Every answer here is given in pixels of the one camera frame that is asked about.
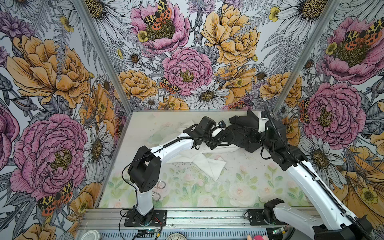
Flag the white cloth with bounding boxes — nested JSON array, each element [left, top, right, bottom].
[[151, 139, 239, 181]]

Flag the black cloth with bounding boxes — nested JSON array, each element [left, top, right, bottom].
[[217, 110, 262, 153]]

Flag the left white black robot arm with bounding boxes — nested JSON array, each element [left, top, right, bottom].
[[122, 117, 235, 227]]

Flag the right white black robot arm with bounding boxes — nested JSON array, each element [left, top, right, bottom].
[[258, 107, 373, 240]]

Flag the metal scissors forceps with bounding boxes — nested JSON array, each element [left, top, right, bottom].
[[152, 181, 168, 202]]

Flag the green circuit board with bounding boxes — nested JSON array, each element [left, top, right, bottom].
[[272, 228, 286, 235]]

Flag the pink toy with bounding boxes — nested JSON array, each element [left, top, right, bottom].
[[247, 235, 269, 240]]

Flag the white round fan grille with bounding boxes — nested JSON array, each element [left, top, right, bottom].
[[166, 233, 187, 240]]

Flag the white round cup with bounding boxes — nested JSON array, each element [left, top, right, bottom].
[[80, 230, 102, 240]]

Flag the right aluminium corner post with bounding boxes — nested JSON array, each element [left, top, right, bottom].
[[273, 0, 341, 114]]

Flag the aluminium corner post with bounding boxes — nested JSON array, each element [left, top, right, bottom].
[[74, 1, 133, 117], [273, 0, 341, 114]]

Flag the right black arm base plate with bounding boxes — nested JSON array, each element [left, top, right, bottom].
[[244, 209, 286, 226]]

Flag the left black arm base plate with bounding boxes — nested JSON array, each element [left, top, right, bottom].
[[124, 209, 168, 227]]

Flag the aluminium front rail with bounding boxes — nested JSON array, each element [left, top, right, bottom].
[[77, 206, 316, 230]]

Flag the left aluminium corner post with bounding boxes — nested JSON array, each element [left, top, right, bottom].
[[74, 1, 133, 117]]

